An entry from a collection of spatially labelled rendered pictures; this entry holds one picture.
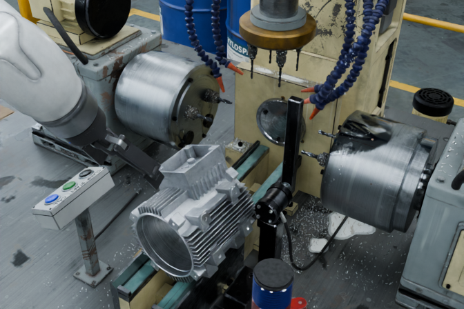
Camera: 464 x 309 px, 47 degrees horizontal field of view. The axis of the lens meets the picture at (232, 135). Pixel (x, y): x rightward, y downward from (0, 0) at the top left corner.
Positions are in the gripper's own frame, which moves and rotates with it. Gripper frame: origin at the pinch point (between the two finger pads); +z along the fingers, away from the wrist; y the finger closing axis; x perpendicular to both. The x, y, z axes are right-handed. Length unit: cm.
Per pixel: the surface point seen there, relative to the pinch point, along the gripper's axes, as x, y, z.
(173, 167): -7.7, 1.2, 16.4
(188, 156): -11.8, 0.1, 18.1
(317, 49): -58, -9, 34
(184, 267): 10.0, -9.3, 23.3
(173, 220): 4.1, -9.5, 8.3
